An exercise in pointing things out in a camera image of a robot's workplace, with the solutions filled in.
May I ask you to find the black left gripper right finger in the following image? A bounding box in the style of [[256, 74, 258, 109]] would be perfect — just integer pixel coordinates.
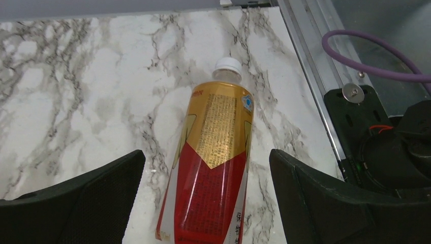
[[269, 149, 430, 243]]

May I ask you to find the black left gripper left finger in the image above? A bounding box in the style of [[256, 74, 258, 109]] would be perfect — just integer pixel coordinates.
[[1, 150, 145, 243]]

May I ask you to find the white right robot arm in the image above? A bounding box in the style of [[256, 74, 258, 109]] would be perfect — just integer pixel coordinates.
[[357, 100, 430, 200]]

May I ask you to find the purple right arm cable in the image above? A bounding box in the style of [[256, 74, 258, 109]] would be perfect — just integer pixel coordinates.
[[321, 29, 431, 95]]

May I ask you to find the red gold label bottle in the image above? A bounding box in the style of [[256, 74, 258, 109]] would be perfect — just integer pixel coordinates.
[[155, 57, 254, 243]]

